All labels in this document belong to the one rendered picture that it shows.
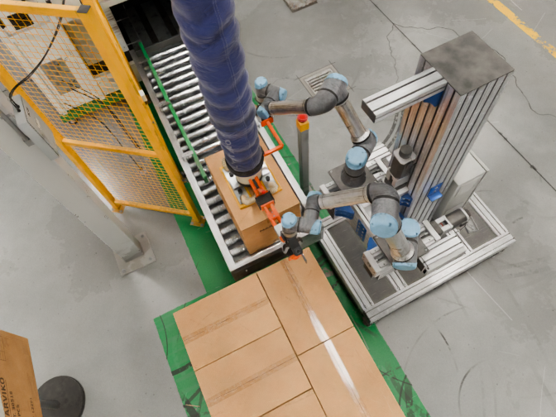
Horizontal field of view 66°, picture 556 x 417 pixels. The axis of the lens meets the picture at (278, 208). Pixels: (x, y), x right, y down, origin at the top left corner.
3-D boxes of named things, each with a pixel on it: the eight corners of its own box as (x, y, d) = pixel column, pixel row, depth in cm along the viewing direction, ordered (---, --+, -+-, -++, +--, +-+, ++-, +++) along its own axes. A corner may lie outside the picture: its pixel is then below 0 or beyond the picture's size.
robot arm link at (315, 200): (395, 170, 186) (302, 189, 216) (393, 193, 181) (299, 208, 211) (405, 184, 193) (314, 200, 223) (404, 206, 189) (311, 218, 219)
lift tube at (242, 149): (221, 155, 259) (168, 4, 167) (254, 141, 262) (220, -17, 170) (236, 183, 249) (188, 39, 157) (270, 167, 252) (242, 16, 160)
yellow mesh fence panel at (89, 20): (109, 211, 381) (-84, 2, 194) (113, 201, 385) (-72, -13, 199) (203, 227, 367) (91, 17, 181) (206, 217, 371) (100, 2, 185)
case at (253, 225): (216, 188, 320) (203, 158, 284) (265, 165, 326) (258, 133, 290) (250, 255, 294) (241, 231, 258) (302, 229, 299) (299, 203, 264)
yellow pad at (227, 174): (219, 169, 280) (218, 165, 275) (232, 162, 281) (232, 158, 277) (240, 210, 265) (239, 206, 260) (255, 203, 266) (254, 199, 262)
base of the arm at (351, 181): (357, 162, 264) (358, 153, 255) (371, 180, 257) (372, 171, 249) (336, 172, 262) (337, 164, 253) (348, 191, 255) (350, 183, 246)
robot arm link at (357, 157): (341, 172, 250) (342, 159, 238) (350, 154, 255) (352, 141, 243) (360, 179, 247) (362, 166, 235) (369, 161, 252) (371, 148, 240)
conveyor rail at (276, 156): (200, 40, 413) (195, 24, 396) (205, 39, 414) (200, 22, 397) (315, 237, 312) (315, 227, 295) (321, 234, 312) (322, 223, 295)
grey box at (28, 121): (44, 134, 235) (10, 97, 209) (53, 130, 236) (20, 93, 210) (51, 160, 227) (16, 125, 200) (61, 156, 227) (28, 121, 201)
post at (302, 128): (299, 192, 376) (295, 119, 287) (306, 189, 377) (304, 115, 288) (303, 198, 373) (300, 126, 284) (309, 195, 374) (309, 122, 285)
